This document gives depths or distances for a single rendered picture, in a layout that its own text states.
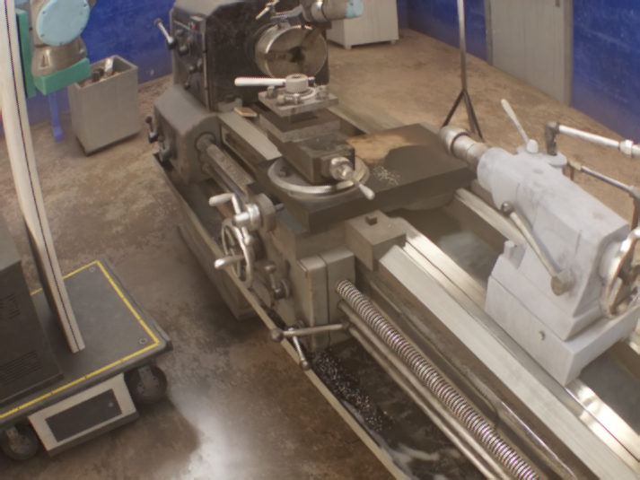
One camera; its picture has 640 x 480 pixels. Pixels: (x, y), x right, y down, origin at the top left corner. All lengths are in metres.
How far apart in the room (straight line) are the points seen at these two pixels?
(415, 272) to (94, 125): 3.22
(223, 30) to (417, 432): 1.59
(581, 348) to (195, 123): 1.81
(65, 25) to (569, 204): 1.26
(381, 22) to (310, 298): 4.68
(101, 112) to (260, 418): 2.69
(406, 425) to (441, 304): 0.44
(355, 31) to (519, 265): 4.82
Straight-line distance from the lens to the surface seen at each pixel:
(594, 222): 1.35
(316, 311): 1.85
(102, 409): 2.37
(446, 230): 2.05
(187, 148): 2.67
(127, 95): 4.56
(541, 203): 1.40
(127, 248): 3.48
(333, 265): 1.79
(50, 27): 1.59
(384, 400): 1.95
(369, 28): 6.20
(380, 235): 1.74
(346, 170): 1.72
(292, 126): 1.87
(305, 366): 1.84
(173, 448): 2.41
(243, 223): 1.83
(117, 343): 2.38
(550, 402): 1.37
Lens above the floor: 1.83
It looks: 34 degrees down
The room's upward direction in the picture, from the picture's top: 3 degrees counter-clockwise
